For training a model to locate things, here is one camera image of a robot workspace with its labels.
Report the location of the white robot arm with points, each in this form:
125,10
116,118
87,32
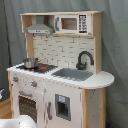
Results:
22,121

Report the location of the wooden toy kitchen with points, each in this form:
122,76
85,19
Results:
62,50

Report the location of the black toy faucet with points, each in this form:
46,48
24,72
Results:
82,64

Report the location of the grey toy sink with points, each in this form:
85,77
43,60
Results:
72,74

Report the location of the black toy stovetop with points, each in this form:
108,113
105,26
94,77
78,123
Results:
41,68

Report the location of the small metal pot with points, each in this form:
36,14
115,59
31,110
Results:
31,62

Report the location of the right red stove knob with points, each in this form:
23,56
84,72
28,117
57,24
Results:
34,84

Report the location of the red stove knob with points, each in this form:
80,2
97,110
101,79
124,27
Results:
15,79
34,84

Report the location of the white cabinet door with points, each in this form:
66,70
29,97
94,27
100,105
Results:
64,107

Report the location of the white toy microwave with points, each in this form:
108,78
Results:
74,24

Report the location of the grey range hood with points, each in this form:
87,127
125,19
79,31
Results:
39,27

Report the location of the left red stove knob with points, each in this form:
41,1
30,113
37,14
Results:
15,79

